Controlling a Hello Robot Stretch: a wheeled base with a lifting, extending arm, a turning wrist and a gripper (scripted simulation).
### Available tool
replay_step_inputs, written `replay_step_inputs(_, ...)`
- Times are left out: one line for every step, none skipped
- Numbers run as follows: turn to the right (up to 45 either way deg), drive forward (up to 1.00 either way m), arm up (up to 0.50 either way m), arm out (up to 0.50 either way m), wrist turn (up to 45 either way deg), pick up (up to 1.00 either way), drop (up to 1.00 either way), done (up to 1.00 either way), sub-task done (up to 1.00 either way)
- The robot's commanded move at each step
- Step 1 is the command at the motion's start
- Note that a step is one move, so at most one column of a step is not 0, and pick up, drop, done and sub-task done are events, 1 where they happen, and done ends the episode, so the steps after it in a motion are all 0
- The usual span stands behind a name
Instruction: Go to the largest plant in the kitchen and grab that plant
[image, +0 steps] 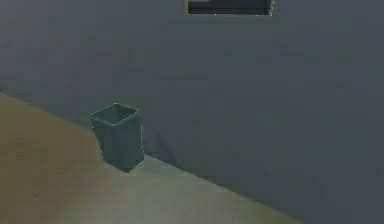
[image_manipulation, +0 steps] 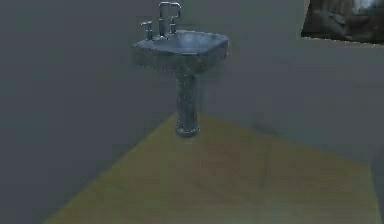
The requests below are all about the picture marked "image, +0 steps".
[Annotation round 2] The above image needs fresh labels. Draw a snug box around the dark green square bin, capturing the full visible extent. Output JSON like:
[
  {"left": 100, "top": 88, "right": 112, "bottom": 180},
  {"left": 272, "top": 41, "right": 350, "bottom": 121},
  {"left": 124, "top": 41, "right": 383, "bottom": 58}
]
[{"left": 88, "top": 102, "right": 146, "bottom": 174}]

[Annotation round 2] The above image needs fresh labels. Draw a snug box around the dark framed wall picture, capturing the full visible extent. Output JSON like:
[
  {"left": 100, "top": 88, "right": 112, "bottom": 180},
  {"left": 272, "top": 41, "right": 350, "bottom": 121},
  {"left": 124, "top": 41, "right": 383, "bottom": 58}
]
[{"left": 184, "top": 0, "right": 276, "bottom": 17}]

